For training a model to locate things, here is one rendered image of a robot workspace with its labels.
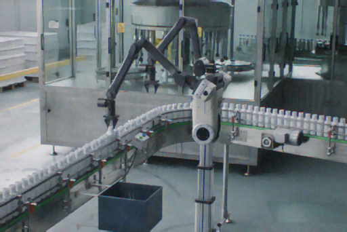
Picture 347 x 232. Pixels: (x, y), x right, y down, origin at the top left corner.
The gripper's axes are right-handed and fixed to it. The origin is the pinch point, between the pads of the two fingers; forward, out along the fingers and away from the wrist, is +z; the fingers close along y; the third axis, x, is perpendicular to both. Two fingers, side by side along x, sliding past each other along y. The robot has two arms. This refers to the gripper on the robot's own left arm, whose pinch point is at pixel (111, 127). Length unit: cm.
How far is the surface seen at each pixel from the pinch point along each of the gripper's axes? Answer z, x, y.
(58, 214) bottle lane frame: 32, -90, 6
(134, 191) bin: 30, -41, 34
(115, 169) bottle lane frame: 29.2, -3.9, 5.3
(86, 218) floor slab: 122, 121, -76
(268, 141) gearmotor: 27, 114, 93
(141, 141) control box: 10.5, 11.3, 19.2
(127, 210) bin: 31, -71, 42
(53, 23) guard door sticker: -43, 312, -212
